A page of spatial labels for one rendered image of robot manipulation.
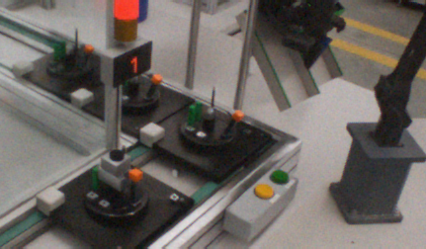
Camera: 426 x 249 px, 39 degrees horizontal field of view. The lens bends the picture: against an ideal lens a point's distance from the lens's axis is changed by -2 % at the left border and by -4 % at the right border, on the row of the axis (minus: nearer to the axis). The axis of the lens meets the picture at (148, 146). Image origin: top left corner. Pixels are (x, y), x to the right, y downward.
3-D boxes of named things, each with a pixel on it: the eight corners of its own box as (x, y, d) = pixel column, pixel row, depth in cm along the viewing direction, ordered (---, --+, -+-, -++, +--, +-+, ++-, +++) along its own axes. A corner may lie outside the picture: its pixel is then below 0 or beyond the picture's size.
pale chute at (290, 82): (309, 98, 165) (320, 93, 161) (279, 113, 158) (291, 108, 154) (266, 7, 166) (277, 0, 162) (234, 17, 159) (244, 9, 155)
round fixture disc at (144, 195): (162, 200, 130) (162, 193, 128) (118, 232, 121) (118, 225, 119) (114, 172, 137) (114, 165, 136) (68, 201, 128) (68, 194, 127)
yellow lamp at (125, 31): (141, 37, 128) (142, 16, 125) (126, 43, 125) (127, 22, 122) (124, 30, 130) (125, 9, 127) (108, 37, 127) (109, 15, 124)
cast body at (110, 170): (134, 182, 125) (135, 155, 121) (120, 192, 122) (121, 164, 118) (105, 165, 130) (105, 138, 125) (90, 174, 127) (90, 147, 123)
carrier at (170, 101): (195, 105, 166) (199, 64, 159) (136, 141, 150) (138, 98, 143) (128, 75, 178) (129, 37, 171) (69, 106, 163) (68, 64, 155)
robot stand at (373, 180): (402, 222, 143) (428, 157, 132) (347, 224, 142) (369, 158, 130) (380, 185, 155) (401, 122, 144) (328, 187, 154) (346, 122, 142)
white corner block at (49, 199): (66, 208, 129) (65, 194, 126) (50, 218, 126) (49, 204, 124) (50, 199, 131) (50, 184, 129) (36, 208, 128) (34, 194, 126)
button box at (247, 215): (295, 198, 143) (299, 177, 140) (247, 243, 130) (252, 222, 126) (270, 185, 147) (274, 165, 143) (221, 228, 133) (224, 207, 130)
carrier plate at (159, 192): (194, 206, 131) (195, 199, 130) (120, 265, 116) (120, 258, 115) (112, 160, 144) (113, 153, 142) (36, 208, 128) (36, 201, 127)
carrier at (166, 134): (271, 141, 154) (280, 99, 146) (218, 184, 138) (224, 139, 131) (196, 106, 166) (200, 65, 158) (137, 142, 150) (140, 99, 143)
